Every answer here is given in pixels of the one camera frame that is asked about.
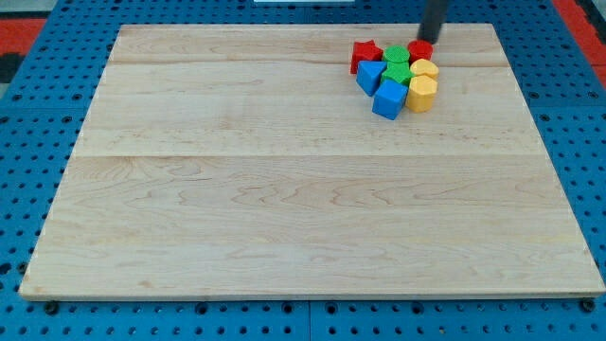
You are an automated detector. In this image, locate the red cylinder block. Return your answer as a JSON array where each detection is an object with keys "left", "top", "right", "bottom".
[{"left": 407, "top": 40, "right": 434, "bottom": 63}]

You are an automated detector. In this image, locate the green cylinder block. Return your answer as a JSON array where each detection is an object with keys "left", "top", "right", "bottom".
[{"left": 382, "top": 45, "right": 410, "bottom": 63}]

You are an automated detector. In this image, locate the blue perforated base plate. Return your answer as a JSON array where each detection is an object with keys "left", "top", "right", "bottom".
[{"left": 1, "top": 1, "right": 605, "bottom": 340}]

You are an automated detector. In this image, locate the yellow hexagon block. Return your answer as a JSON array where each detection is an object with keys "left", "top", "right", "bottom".
[{"left": 405, "top": 75, "right": 437, "bottom": 113}]

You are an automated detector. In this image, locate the yellow heart block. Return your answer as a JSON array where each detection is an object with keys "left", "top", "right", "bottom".
[{"left": 410, "top": 59, "right": 439, "bottom": 81}]

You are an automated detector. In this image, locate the green star block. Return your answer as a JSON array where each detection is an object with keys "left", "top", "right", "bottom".
[{"left": 381, "top": 63, "right": 415, "bottom": 86}]

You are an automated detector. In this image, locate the red star block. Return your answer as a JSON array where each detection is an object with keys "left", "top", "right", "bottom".
[{"left": 349, "top": 40, "right": 383, "bottom": 74}]

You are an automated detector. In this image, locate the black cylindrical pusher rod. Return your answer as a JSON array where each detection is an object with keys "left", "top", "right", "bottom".
[{"left": 417, "top": 0, "right": 450, "bottom": 45}]

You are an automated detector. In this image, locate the blue triangle block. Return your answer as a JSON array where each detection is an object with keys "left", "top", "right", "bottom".
[{"left": 356, "top": 61, "right": 387, "bottom": 97}]

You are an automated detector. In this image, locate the blue cube block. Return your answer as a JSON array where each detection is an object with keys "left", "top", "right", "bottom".
[{"left": 372, "top": 80, "right": 408, "bottom": 120}]

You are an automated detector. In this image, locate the wooden board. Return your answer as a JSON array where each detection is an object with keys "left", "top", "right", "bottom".
[{"left": 19, "top": 24, "right": 605, "bottom": 301}]

